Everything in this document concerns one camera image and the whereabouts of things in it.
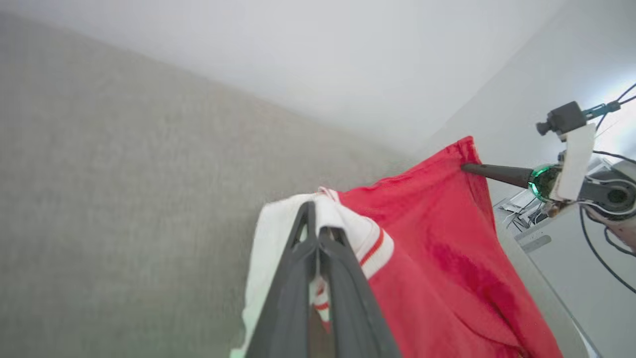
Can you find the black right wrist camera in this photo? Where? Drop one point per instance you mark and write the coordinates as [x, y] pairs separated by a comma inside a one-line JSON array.
[[566, 118]]

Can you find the white background equipment clutter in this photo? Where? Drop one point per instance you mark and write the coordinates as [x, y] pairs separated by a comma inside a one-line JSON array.
[[521, 209]]

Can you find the red and white garment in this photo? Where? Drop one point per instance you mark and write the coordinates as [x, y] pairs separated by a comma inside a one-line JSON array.
[[437, 258]]

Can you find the grey fabric sofa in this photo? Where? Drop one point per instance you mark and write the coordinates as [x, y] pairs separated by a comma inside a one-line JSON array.
[[124, 199]]

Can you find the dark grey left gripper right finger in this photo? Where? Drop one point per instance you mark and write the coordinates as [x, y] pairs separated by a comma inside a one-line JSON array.
[[355, 318]]

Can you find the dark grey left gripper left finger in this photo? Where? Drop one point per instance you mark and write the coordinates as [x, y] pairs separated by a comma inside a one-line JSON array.
[[288, 308]]

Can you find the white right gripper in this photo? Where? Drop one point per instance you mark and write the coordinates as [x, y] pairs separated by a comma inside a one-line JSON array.
[[571, 169]]

